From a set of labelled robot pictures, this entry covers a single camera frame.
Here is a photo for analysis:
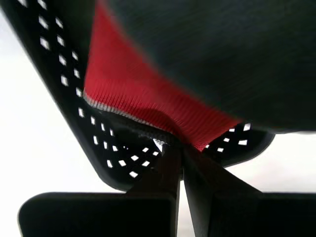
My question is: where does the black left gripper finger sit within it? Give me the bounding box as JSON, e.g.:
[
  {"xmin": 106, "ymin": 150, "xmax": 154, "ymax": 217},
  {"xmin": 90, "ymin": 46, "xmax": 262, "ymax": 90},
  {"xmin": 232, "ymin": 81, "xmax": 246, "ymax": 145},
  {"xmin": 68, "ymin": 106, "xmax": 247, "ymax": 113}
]
[
  {"xmin": 183, "ymin": 147, "xmax": 316, "ymax": 237},
  {"xmin": 17, "ymin": 146, "xmax": 183, "ymax": 237}
]

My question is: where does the red and grey cloth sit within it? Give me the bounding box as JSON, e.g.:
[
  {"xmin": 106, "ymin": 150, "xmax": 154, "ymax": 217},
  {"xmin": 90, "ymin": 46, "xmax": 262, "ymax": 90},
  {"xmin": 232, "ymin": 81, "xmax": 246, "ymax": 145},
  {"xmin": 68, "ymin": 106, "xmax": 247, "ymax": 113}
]
[{"xmin": 83, "ymin": 0, "xmax": 316, "ymax": 153}]

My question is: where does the black perforated plastic basket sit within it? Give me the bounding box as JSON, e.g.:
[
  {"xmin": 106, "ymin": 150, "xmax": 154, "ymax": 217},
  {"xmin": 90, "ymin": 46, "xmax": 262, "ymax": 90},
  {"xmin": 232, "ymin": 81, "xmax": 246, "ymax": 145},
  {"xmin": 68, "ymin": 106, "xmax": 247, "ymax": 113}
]
[{"xmin": 0, "ymin": 0, "xmax": 276, "ymax": 192}]

